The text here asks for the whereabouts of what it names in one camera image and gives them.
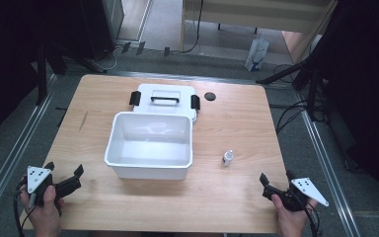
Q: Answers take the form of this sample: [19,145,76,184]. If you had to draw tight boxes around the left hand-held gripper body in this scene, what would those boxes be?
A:
[26,165,58,208]

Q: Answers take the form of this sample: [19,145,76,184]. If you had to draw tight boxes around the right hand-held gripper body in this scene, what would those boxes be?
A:
[285,177,331,212]

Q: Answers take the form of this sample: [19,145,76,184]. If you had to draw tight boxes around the small white bottle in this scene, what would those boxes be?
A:
[221,149,235,168]

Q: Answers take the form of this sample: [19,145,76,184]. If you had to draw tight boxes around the white plastic storage box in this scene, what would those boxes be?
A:
[104,111,193,182]

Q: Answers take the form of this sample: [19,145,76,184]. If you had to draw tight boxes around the person's right hand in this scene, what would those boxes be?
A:
[270,194,319,237]

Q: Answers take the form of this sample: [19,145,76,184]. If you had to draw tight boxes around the person's left hand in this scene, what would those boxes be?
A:
[19,185,64,237]

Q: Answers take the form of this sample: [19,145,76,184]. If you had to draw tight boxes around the black metal stand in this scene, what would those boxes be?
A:
[34,40,67,107]

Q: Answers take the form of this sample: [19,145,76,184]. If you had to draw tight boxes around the black tripod stand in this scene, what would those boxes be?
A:
[256,39,327,121]

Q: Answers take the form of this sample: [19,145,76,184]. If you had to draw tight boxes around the white and blue paper bag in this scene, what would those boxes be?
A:
[244,35,270,73]

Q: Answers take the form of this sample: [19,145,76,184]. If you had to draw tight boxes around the dark cabinet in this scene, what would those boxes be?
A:
[77,0,126,61]

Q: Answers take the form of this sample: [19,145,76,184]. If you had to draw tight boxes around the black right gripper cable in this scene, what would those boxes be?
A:
[303,201,322,237]

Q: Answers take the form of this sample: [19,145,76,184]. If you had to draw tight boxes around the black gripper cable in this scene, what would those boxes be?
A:
[12,177,38,237]
[303,201,322,237]

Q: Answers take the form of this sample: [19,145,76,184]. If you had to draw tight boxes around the metal floor rail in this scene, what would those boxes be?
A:
[0,74,59,225]
[299,109,362,237]

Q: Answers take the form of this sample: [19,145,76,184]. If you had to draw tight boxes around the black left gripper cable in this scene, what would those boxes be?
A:
[12,177,38,237]

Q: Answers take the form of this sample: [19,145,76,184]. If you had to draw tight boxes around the black floor cables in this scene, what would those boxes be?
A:
[268,62,311,135]

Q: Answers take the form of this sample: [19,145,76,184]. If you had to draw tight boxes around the white floor cable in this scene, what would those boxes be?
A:
[101,44,123,72]

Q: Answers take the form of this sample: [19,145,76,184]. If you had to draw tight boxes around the white lid with black handle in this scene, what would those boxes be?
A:
[128,83,201,123]

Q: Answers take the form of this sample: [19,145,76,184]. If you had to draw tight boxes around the black hanging cable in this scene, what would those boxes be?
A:
[180,0,205,54]

